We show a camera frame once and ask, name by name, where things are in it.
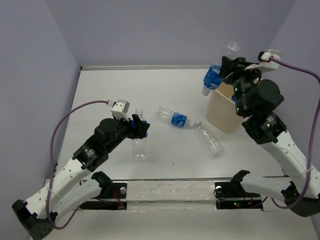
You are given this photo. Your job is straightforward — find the beige plastic bin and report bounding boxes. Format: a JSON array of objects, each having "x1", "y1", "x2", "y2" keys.
[{"x1": 206, "y1": 83, "x2": 244, "y2": 133}]

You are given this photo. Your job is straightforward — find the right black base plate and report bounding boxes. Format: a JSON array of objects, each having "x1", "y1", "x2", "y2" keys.
[{"x1": 213, "y1": 181, "x2": 264, "y2": 210}]

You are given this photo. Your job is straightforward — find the aluminium table rail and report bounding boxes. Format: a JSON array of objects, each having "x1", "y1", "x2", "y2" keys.
[{"x1": 80, "y1": 65, "x2": 210, "y2": 71}]

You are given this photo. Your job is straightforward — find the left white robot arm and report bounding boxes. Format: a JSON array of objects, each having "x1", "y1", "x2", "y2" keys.
[{"x1": 12, "y1": 114, "x2": 150, "y2": 240}]

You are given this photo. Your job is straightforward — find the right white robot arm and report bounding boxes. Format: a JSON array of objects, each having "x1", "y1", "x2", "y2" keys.
[{"x1": 219, "y1": 51, "x2": 320, "y2": 217}]

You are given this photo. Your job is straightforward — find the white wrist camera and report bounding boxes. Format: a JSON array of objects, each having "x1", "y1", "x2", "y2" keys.
[
  {"x1": 244, "y1": 49, "x2": 282, "y2": 73},
  {"x1": 111, "y1": 99, "x2": 130, "y2": 121}
]

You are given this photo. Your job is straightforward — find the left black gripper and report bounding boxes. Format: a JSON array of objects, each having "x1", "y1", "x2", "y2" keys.
[{"x1": 105, "y1": 114, "x2": 150, "y2": 153}]

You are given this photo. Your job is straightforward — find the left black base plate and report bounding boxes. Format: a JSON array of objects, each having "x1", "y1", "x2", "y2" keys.
[{"x1": 79, "y1": 181, "x2": 128, "y2": 211}]

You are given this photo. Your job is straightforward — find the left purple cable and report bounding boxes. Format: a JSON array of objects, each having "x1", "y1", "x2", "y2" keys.
[{"x1": 44, "y1": 99, "x2": 113, "y2": 230}]

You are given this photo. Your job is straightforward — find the blue label bottle front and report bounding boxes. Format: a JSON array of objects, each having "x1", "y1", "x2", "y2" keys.
[{"x1": 201, "y1": 42, "x2": 241, "y2": 97}]

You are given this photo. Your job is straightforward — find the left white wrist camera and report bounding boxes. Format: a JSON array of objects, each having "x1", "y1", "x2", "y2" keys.
[{"x1": 111, "y1": 99, "x2": 130, "y2": 121}]

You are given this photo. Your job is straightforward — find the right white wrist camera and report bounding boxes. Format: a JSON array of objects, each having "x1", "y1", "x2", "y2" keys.
[{"x1": 244, "y1": 49, "x2": 282, "y2": 73}]

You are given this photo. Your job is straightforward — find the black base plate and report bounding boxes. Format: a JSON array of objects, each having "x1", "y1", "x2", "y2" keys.
[
  {"x1": 213, "y1": 181, "x2": 264, "y2": 210},
  {"x1": 79, "y1": 181, "x2": 128, "y2": 211}
]

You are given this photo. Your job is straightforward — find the clear unlabelled bottle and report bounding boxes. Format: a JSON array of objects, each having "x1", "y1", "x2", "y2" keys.
[{"x1": 194, "y1": 121, "x2": 224, "y2": 160}]

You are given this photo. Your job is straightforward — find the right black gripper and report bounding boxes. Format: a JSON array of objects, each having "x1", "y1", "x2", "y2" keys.
[{"x1": 219, "y1": 55, "x2": 266, "y2": 116}]

